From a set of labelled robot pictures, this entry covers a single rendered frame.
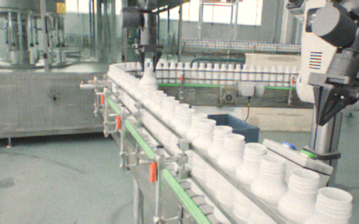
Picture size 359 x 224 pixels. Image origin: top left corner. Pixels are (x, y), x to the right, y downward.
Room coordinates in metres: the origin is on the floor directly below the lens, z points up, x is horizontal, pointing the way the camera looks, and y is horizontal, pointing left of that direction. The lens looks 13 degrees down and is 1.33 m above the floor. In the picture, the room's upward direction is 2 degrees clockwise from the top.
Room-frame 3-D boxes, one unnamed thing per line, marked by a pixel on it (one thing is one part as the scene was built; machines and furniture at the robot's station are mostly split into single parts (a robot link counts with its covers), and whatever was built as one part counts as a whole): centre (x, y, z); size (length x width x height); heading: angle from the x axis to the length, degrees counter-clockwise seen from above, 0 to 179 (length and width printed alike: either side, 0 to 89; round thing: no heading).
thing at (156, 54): (1.18, 0.15, 1.26); 0.07 x 0.07 x 0.09; 22
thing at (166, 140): (0.90, 0.04, 1.08); 0.06 x 0.06 x 0.17
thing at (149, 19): (1.17, 0.16, 1.40); 0.07 x 0.06 x 0.07; 112
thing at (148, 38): (1.18, 0.15, 1.34); 0.10 x 0.07 x 0.07; 112
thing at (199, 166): (0.68, -0.04, 1.08); 0.06 x 0.06 x 0.17
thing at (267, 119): (5.26, -1.49, 0.59); 1.10 x 0.62 x 1.18; 94
